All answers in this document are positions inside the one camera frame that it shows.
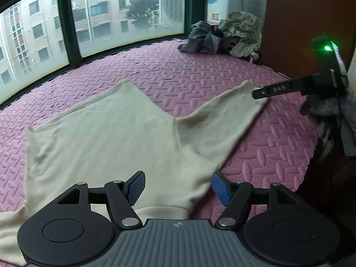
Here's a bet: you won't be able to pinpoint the crumpled grey clothes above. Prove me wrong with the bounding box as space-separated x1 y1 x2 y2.
178 21 227 55

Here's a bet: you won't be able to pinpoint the grey apartment building outside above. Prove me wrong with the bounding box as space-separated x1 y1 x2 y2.
0 0 160 95

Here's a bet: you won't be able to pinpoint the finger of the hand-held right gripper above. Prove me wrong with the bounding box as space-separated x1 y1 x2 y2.
252 74 320 100

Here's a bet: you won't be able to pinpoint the brown wooden cabinet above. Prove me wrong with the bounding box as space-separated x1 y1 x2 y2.
260 0 356 89

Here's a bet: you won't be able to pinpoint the pink foam mat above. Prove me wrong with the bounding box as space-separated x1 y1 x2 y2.
0 37 320 229

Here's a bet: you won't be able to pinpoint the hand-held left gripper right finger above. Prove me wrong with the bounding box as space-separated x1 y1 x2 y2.
212 172 301 227

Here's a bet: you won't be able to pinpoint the dark green window frame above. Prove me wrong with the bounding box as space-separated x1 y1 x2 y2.
0 0 209 109

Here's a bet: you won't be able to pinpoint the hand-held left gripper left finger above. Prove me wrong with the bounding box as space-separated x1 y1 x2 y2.
57 170 146 227

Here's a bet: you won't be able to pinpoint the white louvred air conditioner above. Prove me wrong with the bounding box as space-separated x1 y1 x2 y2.
159 0 185 28

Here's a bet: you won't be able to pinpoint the cream long-sleeved garment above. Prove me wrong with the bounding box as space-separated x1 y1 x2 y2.
0 79 269 267

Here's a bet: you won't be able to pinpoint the crumpled beige clothes pile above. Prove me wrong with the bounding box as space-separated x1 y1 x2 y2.
218 11 262 63

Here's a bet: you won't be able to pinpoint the green tree outside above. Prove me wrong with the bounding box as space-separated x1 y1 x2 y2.
125 0 160 31

